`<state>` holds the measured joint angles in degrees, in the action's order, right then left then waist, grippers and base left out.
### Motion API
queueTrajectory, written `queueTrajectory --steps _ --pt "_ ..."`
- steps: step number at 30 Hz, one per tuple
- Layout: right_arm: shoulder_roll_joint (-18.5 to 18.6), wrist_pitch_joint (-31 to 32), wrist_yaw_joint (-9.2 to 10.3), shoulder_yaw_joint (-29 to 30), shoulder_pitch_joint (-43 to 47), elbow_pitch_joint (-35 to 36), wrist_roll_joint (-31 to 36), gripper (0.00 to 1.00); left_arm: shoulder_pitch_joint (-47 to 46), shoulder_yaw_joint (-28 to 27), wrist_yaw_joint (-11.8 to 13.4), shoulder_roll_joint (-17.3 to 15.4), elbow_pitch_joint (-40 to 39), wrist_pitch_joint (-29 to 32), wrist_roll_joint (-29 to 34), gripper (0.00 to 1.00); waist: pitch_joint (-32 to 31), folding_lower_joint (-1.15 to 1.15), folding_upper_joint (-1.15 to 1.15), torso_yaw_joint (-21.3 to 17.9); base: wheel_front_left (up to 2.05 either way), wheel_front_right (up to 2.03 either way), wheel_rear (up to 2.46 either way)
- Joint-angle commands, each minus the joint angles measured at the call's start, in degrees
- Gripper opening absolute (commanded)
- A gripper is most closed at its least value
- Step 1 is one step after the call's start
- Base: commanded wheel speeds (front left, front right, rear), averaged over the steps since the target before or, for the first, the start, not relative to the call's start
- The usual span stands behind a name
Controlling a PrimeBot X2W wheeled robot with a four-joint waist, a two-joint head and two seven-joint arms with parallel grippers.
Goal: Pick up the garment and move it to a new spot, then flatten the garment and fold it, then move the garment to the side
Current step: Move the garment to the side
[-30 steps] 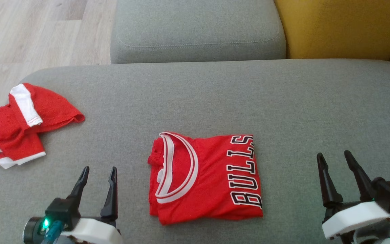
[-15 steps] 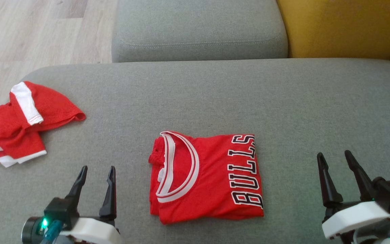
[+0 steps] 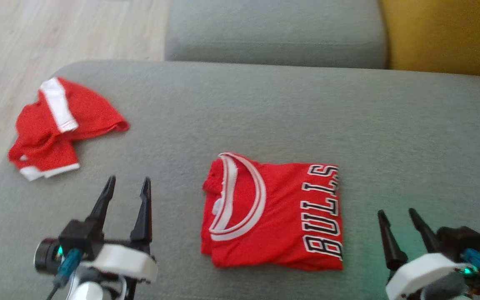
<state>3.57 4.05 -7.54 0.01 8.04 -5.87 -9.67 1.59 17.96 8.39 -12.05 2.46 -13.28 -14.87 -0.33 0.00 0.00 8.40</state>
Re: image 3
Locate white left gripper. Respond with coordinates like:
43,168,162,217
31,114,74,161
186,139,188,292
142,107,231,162
80,175,159,285

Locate small grey sofa seat cushion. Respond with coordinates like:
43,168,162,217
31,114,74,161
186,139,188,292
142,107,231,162
164,0,388,70

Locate large grey sofa seat cushion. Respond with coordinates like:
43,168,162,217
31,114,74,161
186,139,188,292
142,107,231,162
0,60,480,300

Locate red shorts with white stripe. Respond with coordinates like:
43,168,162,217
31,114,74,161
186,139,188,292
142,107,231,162
7,76,130,182

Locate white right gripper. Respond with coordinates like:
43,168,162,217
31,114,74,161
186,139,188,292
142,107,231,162
377,208,472,300

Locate big yellow sofa back cushion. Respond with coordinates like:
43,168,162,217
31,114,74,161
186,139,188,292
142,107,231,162
380,0,480,80

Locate red Bulls basketball jersey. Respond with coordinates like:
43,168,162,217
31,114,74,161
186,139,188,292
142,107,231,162
200,152,345,271

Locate left camera cable blue plug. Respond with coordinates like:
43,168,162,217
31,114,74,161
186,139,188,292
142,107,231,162
46,249,83,300

